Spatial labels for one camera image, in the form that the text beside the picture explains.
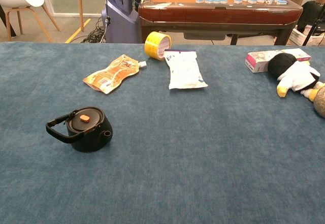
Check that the black teapot with orange knob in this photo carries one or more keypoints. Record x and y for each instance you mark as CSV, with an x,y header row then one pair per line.
x,y
89,135

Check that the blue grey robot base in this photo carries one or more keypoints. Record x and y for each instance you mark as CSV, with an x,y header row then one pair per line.
x,y
122,18

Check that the white snack bag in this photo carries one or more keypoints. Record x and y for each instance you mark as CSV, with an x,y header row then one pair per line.
x,y
184,70

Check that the orange spouted snack pouch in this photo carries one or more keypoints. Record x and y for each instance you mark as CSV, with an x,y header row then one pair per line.
x,y
114,75

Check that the black bag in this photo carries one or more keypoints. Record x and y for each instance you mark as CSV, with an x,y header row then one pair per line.
x,y
311,15

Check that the yellow tape roll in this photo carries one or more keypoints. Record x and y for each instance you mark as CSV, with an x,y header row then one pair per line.
x,y
152,45

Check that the blue table cloth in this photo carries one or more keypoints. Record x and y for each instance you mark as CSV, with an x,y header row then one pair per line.
x,y
177,170

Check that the brown mahjong table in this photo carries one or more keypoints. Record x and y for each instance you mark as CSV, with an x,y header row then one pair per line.
x,y
215,14

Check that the pink and white carton box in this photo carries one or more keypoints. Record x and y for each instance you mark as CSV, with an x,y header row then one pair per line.
x,y
259,61

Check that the wooden pole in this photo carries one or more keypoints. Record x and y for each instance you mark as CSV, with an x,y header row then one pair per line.
x,y
80,5

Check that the black white penguin plush toy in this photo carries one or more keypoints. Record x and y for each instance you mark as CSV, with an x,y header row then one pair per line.
x,y
297,75

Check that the white dotted mahjong tile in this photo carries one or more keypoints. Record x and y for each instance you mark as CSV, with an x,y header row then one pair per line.
x,y
269,0

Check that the white printed floor box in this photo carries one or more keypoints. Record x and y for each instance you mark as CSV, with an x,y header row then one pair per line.
x,y
297,37

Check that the tan round speckled object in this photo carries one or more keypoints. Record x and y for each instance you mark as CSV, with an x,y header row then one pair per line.
x,y
320,103

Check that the black tripod leg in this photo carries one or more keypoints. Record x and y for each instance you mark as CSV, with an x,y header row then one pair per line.
x,y
313,31

